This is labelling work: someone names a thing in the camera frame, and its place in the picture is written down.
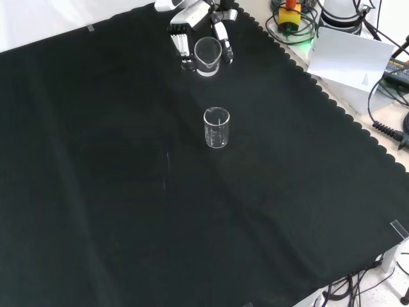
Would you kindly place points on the yellow stop button box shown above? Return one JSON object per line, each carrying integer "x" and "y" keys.
{"x": 289, "y": 16}

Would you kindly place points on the clear glass beaker with water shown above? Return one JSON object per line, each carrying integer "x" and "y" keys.
{"x": 207, "y": 52}

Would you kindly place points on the clear graduated glass beaker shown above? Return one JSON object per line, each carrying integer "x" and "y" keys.
{"x": 217, "y": 134}

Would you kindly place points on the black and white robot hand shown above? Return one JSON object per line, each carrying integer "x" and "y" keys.
{"x": 187, "y": 17}

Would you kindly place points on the grey tape strip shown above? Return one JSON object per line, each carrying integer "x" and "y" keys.
{"x": 91, "y": 28}
{"x": 399, "y": 229}

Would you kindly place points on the black power adapter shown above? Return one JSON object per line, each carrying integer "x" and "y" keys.
{"x": 397, "y": 68}

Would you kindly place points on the black scalloped table cloth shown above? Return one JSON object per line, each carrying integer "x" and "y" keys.
{"x": 112, "y": 192}

